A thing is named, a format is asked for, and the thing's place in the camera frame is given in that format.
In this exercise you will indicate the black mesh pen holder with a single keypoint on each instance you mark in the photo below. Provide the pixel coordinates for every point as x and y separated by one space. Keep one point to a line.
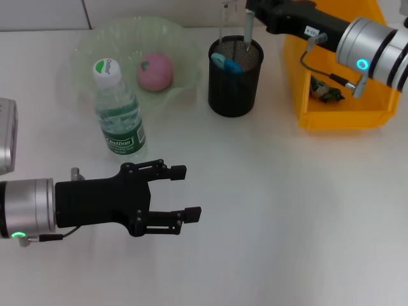
234 92

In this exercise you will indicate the pale green ruffled fruit bowl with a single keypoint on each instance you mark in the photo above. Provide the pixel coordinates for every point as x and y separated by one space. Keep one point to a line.
178 48

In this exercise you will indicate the black silver wrist camera box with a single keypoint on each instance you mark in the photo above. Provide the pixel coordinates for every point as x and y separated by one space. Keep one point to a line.
7 137

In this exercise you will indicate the silver ballpoint pen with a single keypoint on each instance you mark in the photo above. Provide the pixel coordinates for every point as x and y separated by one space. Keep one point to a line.
248 30

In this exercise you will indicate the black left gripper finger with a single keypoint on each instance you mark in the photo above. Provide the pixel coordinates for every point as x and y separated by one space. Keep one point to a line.
191 214
177 172

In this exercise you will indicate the green plastic wrapper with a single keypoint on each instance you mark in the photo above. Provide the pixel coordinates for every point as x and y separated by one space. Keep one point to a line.
325 90

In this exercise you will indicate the yellow plastic bin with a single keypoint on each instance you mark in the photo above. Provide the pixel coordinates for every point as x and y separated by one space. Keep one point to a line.
338 105

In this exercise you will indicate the clear green-label water bottle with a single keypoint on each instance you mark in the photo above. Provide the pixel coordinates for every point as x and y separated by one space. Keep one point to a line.
119 111

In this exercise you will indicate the pink toy peach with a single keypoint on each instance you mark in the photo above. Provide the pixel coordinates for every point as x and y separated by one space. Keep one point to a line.
156 71

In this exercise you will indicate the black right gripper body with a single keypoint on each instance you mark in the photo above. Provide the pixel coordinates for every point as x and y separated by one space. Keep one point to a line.
303 19

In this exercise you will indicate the clear plastic ruler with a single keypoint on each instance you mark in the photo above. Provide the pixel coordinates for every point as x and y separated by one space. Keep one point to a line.
228 22

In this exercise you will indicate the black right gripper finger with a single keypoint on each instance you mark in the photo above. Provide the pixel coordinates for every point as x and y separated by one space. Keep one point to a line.
256 8

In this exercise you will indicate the blue safety scissors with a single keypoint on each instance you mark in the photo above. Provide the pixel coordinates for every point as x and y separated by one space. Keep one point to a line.
228 63

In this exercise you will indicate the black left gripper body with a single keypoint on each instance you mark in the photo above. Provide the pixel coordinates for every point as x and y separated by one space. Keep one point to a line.
102 201

